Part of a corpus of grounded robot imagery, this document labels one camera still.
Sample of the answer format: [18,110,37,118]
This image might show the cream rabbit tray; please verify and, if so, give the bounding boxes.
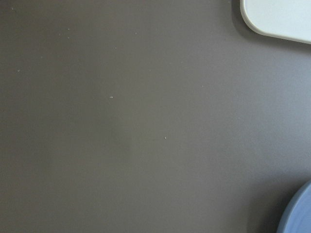
[240,0,311,44]

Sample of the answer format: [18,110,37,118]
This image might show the blue round plate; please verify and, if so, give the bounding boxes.
[277,181,311,233]

